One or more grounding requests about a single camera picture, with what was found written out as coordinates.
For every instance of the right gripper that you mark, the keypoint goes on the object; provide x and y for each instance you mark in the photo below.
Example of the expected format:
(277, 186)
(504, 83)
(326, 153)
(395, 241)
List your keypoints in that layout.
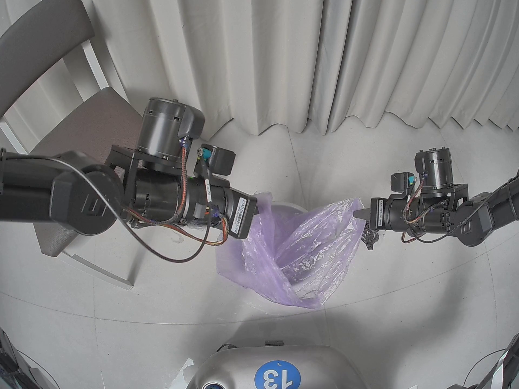
(399, 215)

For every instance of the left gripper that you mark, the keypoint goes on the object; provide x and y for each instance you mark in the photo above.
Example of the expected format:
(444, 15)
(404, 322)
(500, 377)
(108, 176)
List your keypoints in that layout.
(215, 205)

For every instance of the black plastic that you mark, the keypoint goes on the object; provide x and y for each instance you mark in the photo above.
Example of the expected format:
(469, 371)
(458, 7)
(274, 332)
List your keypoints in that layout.
(369, 240)

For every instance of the purple plastic bag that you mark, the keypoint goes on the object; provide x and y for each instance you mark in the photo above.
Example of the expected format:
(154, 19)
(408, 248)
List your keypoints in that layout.
(292, 241)

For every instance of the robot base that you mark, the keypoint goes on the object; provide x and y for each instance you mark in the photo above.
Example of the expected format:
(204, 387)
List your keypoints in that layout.
(243, 369)

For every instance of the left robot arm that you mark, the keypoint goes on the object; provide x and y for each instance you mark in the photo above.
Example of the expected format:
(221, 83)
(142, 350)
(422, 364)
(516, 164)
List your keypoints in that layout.
(81, 201)

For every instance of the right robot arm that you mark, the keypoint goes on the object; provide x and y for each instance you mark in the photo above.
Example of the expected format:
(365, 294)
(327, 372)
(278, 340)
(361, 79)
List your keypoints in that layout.
(474, 221)

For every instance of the white trash bin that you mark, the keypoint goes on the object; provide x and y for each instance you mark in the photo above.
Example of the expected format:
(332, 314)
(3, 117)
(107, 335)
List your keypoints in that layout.
(290, 207)

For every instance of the white curtain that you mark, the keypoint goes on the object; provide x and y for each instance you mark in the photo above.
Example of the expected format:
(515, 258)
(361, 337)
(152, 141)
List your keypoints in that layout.
(202, 47)
(405, 43)

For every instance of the grey and white chair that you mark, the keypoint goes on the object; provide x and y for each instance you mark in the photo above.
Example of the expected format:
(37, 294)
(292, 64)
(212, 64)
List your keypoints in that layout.
(48, 26)

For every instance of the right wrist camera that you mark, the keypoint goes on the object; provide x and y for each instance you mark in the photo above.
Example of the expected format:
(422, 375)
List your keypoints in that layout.
(399, 180)

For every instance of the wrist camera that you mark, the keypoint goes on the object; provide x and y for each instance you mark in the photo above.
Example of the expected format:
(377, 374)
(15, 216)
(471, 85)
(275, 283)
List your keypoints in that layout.
(221, 160)
(399, 180)

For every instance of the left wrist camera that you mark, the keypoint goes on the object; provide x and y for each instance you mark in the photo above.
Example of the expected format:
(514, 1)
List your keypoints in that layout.
(221, 160)

